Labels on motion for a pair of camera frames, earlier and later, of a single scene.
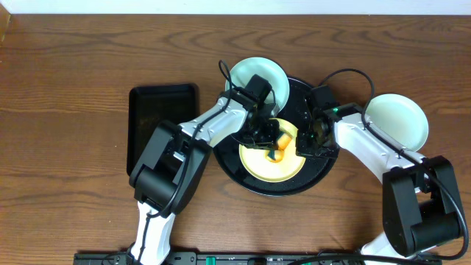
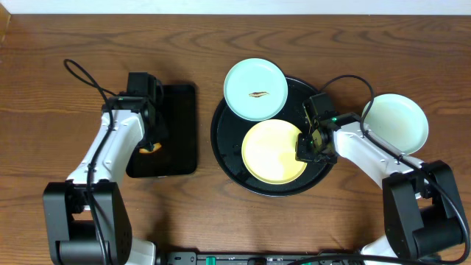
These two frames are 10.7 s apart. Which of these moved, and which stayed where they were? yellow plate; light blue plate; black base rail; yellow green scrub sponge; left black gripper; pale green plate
Moved: yellow green scrub sponge; left black gripper
Stayed: black base rail; light blue plate; yellow plate; pale green plate
